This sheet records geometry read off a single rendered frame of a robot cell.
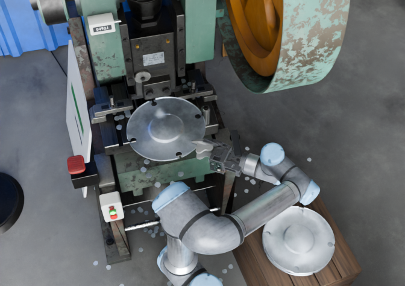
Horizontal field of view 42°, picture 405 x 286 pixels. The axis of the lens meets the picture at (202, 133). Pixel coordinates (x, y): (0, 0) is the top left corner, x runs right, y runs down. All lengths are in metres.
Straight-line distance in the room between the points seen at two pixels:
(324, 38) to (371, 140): 1.63
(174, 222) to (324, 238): 0.94
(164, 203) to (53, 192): 1.40
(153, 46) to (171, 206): 0.57
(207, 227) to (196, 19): 0.63
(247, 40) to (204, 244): 0.79
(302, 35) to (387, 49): 2.13
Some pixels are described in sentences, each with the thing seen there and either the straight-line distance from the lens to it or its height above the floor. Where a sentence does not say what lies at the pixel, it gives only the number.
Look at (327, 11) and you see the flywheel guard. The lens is 1.42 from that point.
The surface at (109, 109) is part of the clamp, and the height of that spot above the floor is 0.75.
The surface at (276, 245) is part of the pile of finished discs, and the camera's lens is 2.20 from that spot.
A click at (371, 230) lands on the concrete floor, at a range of 2.76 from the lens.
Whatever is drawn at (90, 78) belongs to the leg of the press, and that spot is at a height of 0.69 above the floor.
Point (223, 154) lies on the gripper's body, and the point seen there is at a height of 0.85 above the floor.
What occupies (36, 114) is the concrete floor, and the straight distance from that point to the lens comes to 3.10.
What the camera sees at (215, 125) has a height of 0.70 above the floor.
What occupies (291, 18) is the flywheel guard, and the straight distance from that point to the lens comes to 1.38.
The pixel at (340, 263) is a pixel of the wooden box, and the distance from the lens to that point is 2.25.
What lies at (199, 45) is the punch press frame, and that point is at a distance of 1.73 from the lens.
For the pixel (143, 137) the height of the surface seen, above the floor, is 0.79.
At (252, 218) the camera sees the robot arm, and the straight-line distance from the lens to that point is 1.50.
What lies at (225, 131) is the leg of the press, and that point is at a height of 0.64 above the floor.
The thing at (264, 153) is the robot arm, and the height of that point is 0.98.
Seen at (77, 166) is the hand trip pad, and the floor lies 0.76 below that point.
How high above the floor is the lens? 2.38
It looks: 55 degrees down
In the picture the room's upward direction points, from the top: 2 degrees clockwise
